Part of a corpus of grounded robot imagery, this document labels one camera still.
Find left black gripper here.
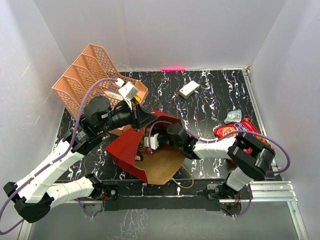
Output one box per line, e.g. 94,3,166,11
97,97,158,134

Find red paper bag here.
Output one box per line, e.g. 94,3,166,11
104,109,195,189

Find grey foil snack packet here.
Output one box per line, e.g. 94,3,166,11
223,109,242,125

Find red cookie snack bag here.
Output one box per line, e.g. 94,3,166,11
214,115,260,139

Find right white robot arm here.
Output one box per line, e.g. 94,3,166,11
143,122,276,199

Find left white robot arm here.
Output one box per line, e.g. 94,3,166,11
3,96,158,223

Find yellow m&m packet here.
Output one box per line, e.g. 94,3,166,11
138,134,147,152

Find dark chocolate snack packet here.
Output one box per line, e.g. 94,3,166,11
135,152,144,162

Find small white cardboard box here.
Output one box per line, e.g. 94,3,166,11
178,80,200,99

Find peach plastic file organizer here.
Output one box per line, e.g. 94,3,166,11
52,44,148,119

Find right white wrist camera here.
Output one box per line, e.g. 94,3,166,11
143,133,159,150

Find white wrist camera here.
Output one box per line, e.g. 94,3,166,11
118,81,139,101
143,133,159,150

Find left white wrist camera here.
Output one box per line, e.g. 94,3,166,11
118,81,139,101

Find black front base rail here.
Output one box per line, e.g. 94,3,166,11
74,178,253,213

